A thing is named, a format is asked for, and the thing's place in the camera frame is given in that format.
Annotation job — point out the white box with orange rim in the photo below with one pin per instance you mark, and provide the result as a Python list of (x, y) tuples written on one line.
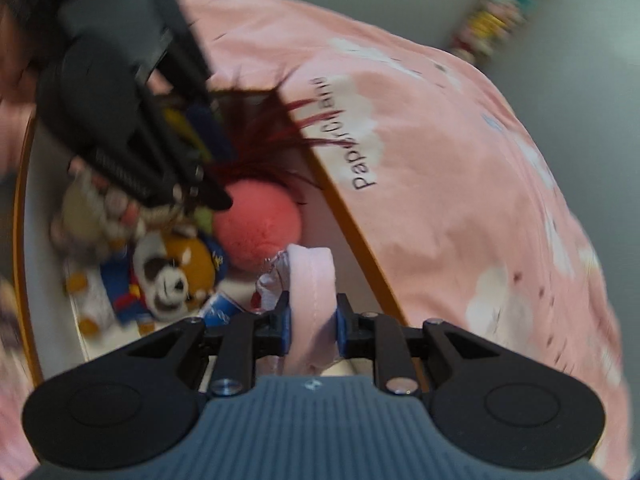
[(316, 210)]

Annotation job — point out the pink fabric pouch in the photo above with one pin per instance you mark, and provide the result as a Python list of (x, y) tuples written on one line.
[(312, 300)]

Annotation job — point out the blue hang tag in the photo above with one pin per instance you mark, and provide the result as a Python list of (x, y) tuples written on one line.
[(220, 310)]

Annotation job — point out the pink printed blanket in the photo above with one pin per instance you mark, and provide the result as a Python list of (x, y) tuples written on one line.
[(450, 185)]

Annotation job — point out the crochet bunny plush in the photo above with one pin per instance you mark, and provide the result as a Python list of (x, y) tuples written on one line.
[(80, 210)]

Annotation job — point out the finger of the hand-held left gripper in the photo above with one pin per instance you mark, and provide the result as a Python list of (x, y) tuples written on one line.
[(207, 127), (165, 175)]

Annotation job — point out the red plush ball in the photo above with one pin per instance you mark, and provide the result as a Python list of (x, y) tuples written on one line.
[(260, 225)]

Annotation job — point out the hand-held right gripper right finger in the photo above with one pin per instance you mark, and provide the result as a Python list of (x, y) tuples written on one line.
[(342, 327)]

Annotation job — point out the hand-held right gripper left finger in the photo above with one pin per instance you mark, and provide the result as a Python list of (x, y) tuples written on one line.
[(285, 330)]

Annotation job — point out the dark red feather toy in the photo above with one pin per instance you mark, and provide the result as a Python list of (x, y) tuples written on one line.
[(260, 130)]

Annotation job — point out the red panda sailor plush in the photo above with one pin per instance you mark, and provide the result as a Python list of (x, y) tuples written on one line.
[(175, 270)]

